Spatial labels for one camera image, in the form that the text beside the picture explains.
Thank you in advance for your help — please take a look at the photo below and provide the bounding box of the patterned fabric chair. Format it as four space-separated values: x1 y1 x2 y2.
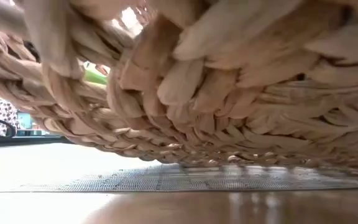
0 101 20 136

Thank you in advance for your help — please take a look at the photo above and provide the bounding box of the green pear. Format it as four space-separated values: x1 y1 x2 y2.
84 62 109 85

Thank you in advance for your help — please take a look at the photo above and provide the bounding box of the grey woven placemat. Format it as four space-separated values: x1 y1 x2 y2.
0 146 358 193

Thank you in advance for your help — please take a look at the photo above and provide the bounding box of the black aluminium table frame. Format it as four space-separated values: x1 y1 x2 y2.
0 135 71 147

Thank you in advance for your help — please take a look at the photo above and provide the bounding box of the woven wicker basket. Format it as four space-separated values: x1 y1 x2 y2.
0 0 358 170

